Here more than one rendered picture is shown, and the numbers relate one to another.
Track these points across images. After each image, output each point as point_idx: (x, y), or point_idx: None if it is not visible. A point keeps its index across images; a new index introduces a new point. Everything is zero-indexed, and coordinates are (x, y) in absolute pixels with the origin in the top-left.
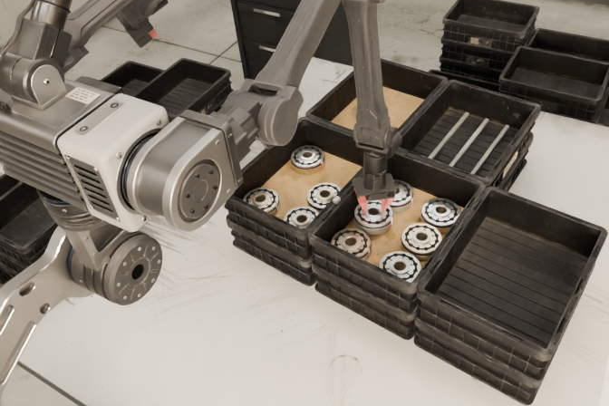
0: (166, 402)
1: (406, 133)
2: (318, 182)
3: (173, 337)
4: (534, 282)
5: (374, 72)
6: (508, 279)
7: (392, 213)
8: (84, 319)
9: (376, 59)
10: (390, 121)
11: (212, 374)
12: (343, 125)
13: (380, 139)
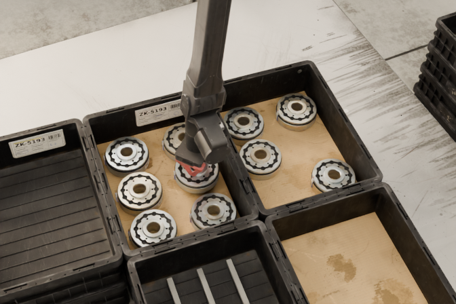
0: (186, 27)
1: (270, 254)
2: (294, 174)
3: (235, 48)
4: (22, 248)
5: (196, 31)
6: (44, 231)
7: (182, 181)
8: (297, 11)
9: (199, 25)
10: (194, 102)
11: (184, 55)
12: (377, 257)
13: (182, 88)
